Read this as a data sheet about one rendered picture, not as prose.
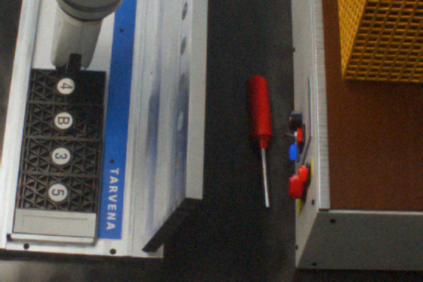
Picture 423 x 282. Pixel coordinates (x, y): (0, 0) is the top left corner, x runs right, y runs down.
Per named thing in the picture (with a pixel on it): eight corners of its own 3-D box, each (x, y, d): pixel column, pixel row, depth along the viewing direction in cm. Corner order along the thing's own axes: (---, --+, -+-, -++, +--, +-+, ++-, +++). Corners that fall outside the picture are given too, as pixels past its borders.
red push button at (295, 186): (287, 178, 116) (291, 166, 113) (303, 179, 116) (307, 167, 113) (287, 206, 114) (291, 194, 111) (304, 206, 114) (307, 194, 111)
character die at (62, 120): (28, 106, 128) (27, 101, 127) (104, 109, 128) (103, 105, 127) (24, 140, 126) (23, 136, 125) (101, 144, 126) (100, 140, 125)
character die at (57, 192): (21, 175, 124) (20, 171, 123) (100, 180, 123) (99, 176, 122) (17, 212, 121) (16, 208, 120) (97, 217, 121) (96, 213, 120)
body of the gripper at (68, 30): (61, -53, 116) (49, -2, 126) (51, 20, 111) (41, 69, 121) (124, -44, 118) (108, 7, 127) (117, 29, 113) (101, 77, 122)
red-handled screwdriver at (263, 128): (244, 85, 132) (246, 74, 130) (265, 84, 132) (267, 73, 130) (255, 212, 124) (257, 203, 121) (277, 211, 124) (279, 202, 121)
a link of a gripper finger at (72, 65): (75, 23, 117) (75, 10, 122) (66, 85, 120) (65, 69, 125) (86, 25, 117) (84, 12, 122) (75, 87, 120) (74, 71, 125)
